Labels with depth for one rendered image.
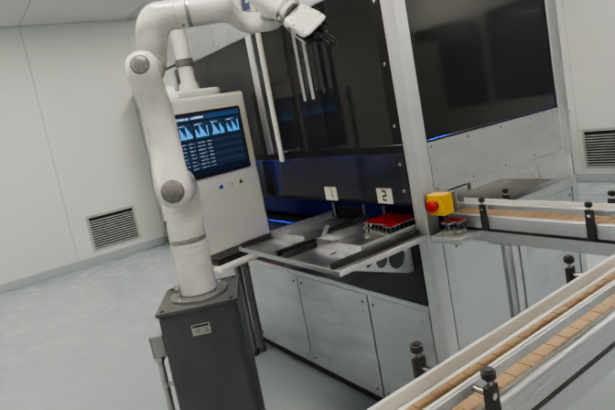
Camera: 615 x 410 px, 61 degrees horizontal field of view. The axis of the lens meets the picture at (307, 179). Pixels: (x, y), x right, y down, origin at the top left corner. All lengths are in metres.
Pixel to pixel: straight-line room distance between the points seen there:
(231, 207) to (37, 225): 4.57
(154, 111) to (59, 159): 5.27
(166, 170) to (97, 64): 5.54
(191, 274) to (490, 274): 1.16
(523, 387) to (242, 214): 1.92
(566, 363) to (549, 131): 1.65
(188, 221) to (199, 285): 0.21
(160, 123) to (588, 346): 1.27
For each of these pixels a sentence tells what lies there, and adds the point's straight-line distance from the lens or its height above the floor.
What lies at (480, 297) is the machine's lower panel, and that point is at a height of 0.56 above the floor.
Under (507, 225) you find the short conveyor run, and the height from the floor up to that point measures 0.91.
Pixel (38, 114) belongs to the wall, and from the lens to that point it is 6.93.
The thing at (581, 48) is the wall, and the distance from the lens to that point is 6.65.
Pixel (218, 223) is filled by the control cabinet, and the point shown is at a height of 0.94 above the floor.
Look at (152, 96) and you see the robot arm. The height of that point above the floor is 1.52.
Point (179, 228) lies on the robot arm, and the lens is 1.71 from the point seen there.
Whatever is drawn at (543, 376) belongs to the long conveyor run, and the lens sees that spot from 0.93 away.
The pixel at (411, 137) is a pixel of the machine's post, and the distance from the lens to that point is 1.85.
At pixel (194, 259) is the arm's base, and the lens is 1.73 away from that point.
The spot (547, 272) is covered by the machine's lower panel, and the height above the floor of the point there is 0.51.
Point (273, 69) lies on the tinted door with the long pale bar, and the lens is 2.49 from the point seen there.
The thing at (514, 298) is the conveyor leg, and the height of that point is 0.63.
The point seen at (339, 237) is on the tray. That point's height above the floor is 0.89.
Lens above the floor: 1.39
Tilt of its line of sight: 7 degrees down
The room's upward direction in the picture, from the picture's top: 11 degrees counter-clockwise
